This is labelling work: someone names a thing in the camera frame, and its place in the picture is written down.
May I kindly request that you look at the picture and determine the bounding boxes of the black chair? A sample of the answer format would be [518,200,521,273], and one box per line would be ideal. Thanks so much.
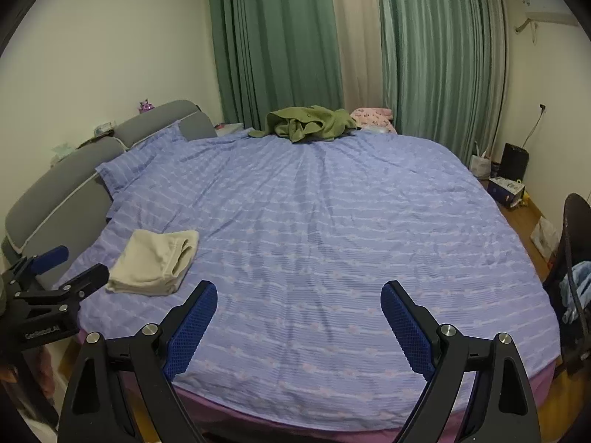
[542,193,591,374]

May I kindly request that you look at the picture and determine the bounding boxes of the dark blue cardboard box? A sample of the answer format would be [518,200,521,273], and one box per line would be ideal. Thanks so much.
[488,176,527,207]

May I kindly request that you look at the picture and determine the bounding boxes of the green curtain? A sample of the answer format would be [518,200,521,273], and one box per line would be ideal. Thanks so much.
[373,0,509,167]
[207,0,345,129]

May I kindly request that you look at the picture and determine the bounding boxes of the bed with purple striped sheet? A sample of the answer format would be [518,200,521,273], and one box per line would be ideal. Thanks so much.
[53,126,561,435]

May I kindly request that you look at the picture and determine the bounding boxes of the pink patterned pillow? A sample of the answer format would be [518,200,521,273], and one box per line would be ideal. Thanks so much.
[349,107,398,134]

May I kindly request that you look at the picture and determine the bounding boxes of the beige sheer curtain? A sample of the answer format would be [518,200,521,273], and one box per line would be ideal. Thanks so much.
[327,0,384,116]

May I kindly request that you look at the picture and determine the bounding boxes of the olive green garment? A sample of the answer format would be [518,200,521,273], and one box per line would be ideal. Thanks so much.
[249,106,358,143]

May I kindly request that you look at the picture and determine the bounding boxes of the white air conditioner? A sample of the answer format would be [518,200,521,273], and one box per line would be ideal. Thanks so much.
[523,0,583,26]

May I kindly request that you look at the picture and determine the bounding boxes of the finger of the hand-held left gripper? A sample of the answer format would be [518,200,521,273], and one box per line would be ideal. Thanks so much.
[8,245,70,288]
[59,263,110,306]

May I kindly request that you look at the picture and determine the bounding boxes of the pale paper bag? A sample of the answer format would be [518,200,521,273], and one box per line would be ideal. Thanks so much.
[530,217,561,261]

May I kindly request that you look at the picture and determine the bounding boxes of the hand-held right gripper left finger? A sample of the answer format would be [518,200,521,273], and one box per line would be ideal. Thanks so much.
[55,280,219,443]

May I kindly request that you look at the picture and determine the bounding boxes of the cream pants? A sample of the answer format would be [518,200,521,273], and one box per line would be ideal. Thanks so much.
[105,229,200,296]

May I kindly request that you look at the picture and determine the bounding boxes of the white bag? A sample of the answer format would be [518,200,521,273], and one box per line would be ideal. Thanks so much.
[469,154,492,181]

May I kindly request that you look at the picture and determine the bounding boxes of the grey padded headboard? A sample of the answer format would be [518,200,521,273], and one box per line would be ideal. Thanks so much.
[0,99,218,289]

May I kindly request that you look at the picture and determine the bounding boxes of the light blue cloth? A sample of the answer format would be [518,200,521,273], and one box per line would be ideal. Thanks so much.
[560,262,591,324]

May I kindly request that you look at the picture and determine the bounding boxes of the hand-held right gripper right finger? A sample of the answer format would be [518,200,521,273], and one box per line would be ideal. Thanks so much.
[380,280,542,443]

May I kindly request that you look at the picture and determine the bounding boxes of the black floor appliance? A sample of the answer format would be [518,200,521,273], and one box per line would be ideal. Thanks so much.
[501,143,531,183]

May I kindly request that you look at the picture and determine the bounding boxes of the purple striped pillow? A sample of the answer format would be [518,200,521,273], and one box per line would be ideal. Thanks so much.
[95,126,185,192]

